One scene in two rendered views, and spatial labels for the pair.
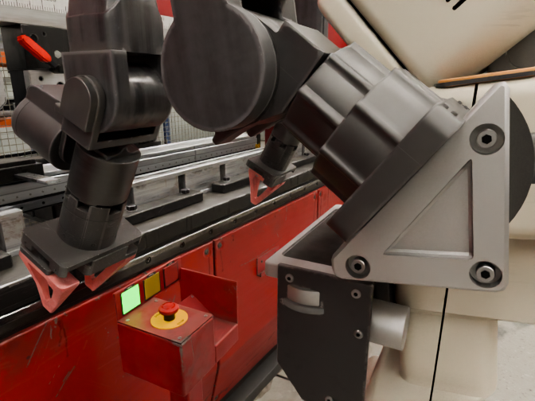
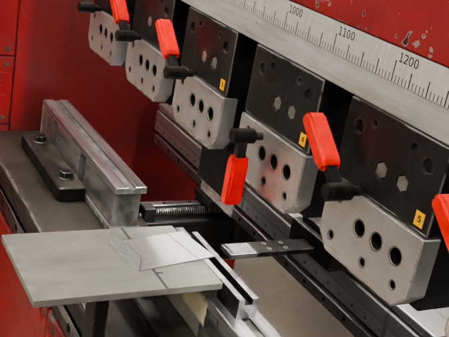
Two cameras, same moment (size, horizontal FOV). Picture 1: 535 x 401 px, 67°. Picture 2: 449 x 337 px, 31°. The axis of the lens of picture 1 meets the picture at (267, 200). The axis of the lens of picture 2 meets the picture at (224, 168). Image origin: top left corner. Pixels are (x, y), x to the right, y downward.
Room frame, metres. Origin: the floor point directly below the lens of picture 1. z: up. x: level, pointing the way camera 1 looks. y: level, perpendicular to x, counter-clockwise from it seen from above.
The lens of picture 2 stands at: (1.10, -0.27, 1.53)
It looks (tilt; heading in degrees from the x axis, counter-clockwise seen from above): 20 degrees down; 117
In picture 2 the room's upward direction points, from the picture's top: 11 degrees clockwise
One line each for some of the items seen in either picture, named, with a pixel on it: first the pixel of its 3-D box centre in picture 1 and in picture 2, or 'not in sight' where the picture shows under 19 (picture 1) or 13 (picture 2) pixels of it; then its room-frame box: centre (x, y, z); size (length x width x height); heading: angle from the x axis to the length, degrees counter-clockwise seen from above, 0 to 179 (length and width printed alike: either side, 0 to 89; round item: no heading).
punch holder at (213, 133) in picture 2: not in sight; (227, 79); (0.60, 0.69, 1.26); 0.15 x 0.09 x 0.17; 147
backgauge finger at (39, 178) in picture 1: (25, 172); not in sight; (1.01, 0.62, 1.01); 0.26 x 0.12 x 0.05; 57
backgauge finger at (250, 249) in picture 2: not in sight; (299, 241); (0.71, 0.81, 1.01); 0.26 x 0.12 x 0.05; 57
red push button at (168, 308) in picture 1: (169, 313); not in sight; (0.70, 0.19, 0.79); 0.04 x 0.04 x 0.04
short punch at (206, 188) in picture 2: not in sight; (220, 172); (0.62, 0.68, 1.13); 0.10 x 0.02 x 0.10; 147
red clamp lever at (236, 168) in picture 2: not in sight; (240, 166); (0.71, 0.54, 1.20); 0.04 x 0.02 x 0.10; 57
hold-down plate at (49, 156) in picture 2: not in sight; (51, 165); (0.08, 0.96, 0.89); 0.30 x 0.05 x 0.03; 147
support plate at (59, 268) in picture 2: not in sight; (110, 261); (0.54, 0.56, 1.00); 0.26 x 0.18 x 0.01; 57
